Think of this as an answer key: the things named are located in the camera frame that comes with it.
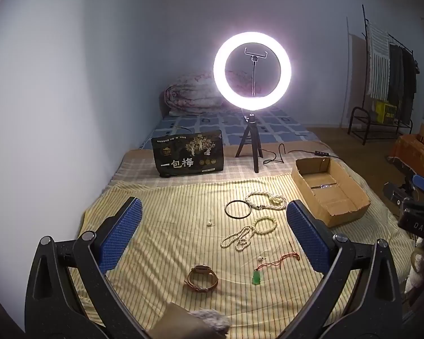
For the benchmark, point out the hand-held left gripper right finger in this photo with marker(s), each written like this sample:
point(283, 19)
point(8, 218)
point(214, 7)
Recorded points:
point(307, 233)

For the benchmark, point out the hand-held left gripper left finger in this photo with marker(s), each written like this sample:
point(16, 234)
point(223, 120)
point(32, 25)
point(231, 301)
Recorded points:
point(122, 229)

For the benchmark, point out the cardboard box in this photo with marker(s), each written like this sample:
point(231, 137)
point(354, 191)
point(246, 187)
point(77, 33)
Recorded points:
point(330, 190)

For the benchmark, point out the person's right hand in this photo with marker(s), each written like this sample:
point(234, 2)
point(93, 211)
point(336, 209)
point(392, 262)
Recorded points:
point(417, 265)

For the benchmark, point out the orange storage box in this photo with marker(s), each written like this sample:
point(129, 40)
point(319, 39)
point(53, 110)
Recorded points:
point(415, 152)

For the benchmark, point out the yellow striped cloth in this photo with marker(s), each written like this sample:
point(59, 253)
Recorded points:
point(169, 219)

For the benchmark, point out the beige plaid blanket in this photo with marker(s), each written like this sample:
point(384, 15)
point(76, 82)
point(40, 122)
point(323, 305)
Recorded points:
point(137, 162)

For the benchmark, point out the yellow box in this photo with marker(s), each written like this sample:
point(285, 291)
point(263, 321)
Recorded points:
point(385, 111)

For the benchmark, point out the black bangle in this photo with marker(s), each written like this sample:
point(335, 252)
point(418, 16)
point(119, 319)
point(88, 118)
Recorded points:
point(226, 209)

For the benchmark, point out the black shoe rack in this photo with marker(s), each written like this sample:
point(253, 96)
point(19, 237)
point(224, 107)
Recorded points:
point(357, 109)

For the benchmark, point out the black snack bag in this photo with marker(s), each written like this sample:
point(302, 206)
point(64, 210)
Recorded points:
point(187, 153)

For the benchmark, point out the black tripod stand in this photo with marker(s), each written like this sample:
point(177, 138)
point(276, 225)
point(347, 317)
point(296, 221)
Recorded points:
point(249, 137)

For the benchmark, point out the dark hanging garments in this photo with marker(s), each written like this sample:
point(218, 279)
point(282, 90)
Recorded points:
point(397, 74)

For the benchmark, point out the grey furry microphone cover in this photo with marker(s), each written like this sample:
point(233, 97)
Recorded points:
point(212, 319)

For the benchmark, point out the white striped towel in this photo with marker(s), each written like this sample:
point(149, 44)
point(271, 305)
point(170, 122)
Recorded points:
point(378, 60)

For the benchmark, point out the blue checked bedsheet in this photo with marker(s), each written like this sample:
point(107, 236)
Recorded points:
point(205, 123)

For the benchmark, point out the folded floral quilt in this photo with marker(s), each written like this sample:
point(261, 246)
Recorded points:
point(190, 95)

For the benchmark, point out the black clothes rack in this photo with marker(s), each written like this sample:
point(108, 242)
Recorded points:
point(365, 42)

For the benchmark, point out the phone holder clamp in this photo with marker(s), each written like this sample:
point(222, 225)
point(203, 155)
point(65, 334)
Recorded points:
point(255, 53)

